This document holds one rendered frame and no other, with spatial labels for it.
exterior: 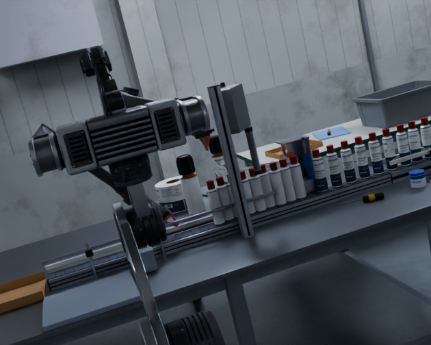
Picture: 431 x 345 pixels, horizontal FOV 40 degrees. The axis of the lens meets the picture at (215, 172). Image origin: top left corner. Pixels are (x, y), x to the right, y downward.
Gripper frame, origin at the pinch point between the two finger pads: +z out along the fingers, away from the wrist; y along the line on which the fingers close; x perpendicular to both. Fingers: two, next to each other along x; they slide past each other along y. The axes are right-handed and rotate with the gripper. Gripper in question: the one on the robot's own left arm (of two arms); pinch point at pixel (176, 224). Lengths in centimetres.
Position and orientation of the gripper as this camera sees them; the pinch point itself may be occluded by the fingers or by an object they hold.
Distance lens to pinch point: 267.0
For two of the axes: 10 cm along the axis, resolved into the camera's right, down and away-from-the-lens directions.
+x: -5.8, 8.1, -0.4
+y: -2.7, -1.5, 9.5
